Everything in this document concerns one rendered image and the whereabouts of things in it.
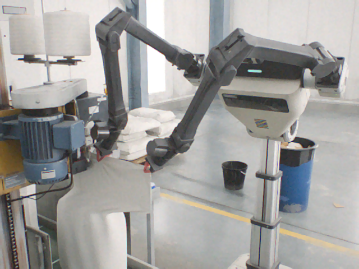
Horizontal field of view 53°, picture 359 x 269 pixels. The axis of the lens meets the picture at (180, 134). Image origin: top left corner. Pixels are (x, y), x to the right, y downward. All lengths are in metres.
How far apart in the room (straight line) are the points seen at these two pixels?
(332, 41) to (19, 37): 8.27
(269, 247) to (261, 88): 0.85
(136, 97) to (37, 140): 6.43
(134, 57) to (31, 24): 6.09
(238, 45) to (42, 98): 0.65
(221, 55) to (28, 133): 0.70
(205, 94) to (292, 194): 2.55
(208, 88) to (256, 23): 8.84
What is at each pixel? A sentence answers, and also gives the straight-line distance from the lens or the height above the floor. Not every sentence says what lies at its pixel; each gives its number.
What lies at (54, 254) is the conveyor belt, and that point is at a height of 0.38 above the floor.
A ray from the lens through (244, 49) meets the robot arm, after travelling 1.06.
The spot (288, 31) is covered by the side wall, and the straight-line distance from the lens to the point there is 9.63.
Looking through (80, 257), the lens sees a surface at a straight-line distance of 1.92.
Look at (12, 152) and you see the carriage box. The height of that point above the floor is 1.18.
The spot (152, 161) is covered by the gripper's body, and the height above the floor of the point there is 1.12.
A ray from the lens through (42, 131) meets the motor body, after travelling 1.33.
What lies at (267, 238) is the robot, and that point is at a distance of 1.96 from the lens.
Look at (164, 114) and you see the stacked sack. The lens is 5.08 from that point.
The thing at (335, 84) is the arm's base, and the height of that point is 1.43.
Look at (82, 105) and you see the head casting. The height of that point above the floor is 1.31.
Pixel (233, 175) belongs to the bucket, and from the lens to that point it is 3.99.
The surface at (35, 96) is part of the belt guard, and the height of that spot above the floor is 1.41.
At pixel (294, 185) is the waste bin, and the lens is 3.57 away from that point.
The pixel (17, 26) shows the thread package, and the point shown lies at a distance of 1.61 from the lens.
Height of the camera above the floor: 1.58
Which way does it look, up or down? 14 degrees down
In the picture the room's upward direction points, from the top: straight up
